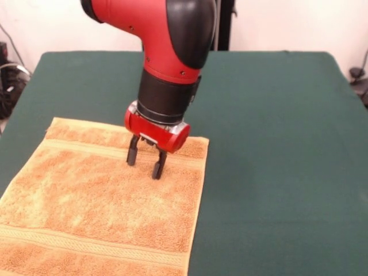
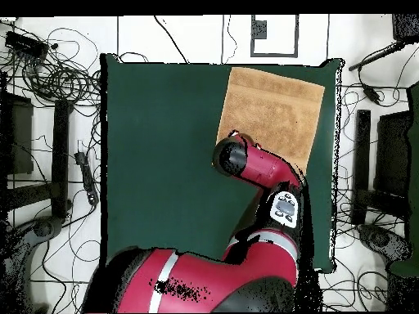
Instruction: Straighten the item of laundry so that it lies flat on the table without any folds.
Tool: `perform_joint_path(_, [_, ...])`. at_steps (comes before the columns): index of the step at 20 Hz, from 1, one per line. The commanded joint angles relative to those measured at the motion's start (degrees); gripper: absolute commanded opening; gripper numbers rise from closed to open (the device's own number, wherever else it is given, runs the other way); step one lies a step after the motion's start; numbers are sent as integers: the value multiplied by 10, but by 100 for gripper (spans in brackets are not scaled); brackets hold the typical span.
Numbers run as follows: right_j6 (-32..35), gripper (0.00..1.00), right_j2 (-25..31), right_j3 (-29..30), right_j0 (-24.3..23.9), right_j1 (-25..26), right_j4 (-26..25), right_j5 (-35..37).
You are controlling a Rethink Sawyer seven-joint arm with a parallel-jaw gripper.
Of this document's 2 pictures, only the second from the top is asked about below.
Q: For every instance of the tan terry towel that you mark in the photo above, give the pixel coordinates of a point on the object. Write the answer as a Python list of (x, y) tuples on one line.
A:
[(271, 108)]

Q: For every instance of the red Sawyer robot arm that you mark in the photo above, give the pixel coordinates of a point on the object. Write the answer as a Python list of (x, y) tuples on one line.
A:
[(229, 278)]

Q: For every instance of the dark flat panel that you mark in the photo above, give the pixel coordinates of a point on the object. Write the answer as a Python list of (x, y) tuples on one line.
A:
[(19, 137), (392, 153)]

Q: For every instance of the dark green table cloth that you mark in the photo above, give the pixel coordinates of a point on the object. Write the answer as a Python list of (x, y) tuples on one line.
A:
[(157, 163)]

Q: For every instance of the black stand bar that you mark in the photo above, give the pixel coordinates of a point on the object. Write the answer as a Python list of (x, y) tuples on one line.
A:
[(60, 157), (361, 163)]

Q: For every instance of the black power adapter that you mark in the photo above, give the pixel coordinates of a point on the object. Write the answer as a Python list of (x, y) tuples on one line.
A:
[(371, 94)]

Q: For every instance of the black rod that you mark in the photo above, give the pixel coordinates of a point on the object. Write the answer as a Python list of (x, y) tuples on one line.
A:
[(376, 55)]

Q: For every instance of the black power strip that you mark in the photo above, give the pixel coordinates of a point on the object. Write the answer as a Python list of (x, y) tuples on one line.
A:
[(86, 178)]

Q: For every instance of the grey rounded base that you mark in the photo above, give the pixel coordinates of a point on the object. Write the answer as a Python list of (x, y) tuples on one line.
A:
[(381, 240), (19, 248)]

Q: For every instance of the black corner box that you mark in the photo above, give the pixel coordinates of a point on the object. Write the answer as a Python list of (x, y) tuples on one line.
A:
[(406, 27)]

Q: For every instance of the black electronics box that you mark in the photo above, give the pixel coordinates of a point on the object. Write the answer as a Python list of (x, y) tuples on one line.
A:
[(26, 44)]

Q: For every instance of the grey square frame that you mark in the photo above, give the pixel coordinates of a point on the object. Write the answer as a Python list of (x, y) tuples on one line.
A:
[(296, 36)]

